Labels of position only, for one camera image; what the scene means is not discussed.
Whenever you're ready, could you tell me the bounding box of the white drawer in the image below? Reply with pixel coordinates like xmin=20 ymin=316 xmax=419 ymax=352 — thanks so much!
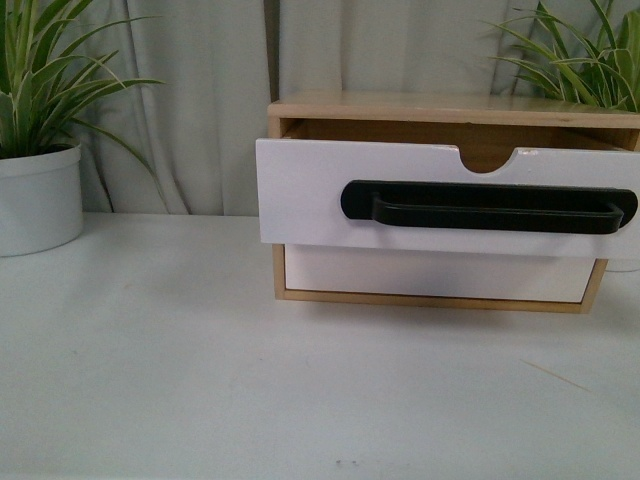
xmin=256 ymin=139 xmax=639 ymax=260
xmin=285 ymin=245 xmax=595 ymax=303

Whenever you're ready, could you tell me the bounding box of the grey curtain backdrop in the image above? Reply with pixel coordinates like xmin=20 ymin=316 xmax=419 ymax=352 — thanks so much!
xmin=77 ymin=1 xmax=534 ymax=215

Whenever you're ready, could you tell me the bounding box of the left white plant pot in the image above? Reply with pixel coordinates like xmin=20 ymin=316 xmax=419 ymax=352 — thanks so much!
xmin=1 ymin=145 xmax=83 ymax=257

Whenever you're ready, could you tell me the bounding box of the left spider plant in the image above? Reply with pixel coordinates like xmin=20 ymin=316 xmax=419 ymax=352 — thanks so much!
xmin=1 ymin=1 xmax=159 ymax=183

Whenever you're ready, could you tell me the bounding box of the spider plant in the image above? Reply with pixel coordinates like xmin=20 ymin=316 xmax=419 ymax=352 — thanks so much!
xmin=490 ymin=1 xmax=639 ymax=113
xmin=1 ymin=1 xmax=159 ymax=183

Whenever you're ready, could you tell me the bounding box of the right spider plant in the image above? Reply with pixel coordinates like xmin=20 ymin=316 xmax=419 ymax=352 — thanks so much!
xmin=490 ymin=1 xmax=639 ymax=113

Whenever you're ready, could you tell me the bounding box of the black drawer handle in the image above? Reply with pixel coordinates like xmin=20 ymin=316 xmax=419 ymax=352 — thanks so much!
xmin=340 ymin=180 xmax=639 ymax=235

